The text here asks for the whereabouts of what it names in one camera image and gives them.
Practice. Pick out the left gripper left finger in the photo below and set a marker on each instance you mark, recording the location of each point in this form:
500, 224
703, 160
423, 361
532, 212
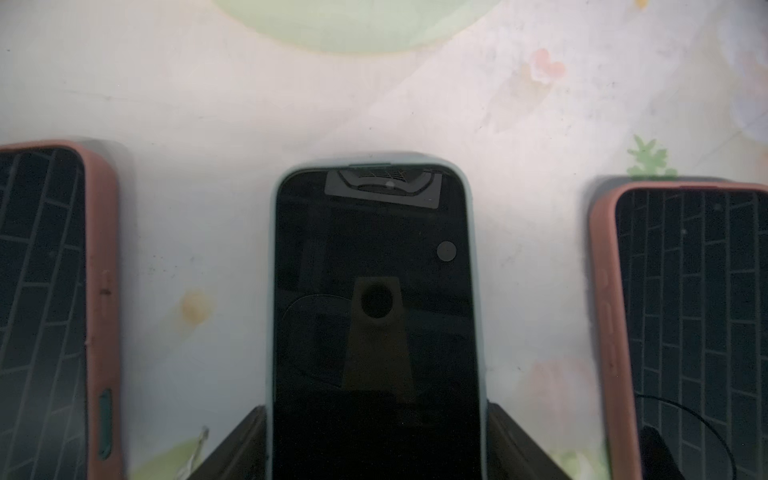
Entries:
243, 453

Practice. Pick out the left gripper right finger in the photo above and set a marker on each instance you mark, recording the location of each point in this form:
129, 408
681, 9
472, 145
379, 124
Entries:
512, 454

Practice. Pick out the phone pink case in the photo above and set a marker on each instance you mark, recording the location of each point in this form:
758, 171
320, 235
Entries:
60, 327
680, 295

